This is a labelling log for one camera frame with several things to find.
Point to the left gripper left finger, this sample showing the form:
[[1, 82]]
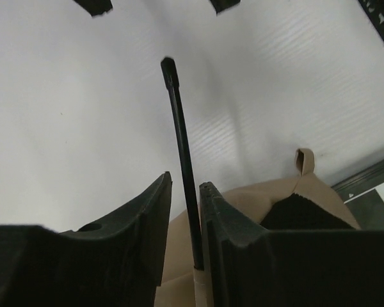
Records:
[[116, 260]]

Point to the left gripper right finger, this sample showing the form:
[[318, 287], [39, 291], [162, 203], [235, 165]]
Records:
[[249, 265]]

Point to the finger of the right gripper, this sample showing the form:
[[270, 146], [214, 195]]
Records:
[[223, 5], [95, 7]]

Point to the black tent pole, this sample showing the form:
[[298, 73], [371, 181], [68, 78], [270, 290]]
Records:
[[171, 81]]

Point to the beige fabric pet tent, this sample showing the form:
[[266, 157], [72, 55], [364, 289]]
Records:
[[303, 202]]

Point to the black white chessboard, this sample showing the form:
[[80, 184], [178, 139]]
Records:
[[363, 194]]

